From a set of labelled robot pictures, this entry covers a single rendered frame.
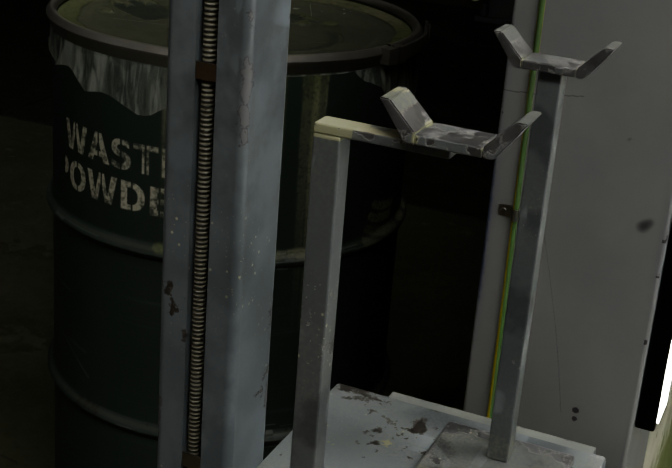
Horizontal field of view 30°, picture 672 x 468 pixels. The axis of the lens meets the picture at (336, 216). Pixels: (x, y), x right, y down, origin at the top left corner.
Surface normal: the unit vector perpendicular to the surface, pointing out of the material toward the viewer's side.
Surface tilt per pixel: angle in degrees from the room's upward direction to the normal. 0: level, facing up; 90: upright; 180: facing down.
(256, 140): 90
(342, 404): 0
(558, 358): 90
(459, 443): 0
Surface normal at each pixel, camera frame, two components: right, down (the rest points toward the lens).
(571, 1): -0.40, 0.30
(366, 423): 0.07, -0.93
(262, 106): 0.91, 0.21
